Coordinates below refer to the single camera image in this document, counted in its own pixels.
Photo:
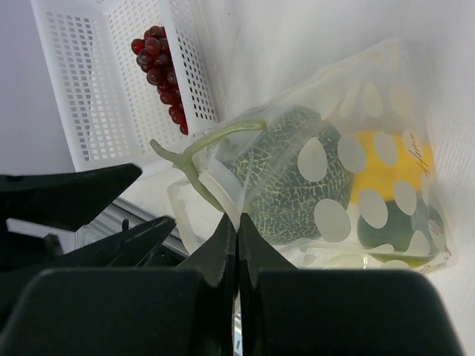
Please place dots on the green netted melon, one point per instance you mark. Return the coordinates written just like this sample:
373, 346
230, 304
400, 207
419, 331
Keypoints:
274, 164

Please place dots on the red grape bunch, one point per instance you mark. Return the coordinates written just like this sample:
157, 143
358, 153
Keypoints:
153, 56

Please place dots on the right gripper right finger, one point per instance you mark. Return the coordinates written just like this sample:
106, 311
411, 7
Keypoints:
265, 293

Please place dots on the white perforated plastic basket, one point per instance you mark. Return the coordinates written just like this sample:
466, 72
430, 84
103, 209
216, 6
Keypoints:
109, 111

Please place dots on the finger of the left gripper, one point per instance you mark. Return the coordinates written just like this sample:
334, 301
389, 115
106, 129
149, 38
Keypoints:
64, 201
126, 248

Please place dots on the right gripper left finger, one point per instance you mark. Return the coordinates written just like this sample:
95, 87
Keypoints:
215, 263

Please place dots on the clear dotted zip bag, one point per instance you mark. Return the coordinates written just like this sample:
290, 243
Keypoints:
370, 91

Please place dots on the yellow bell pepper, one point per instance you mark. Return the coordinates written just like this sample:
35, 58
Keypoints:
380, 176

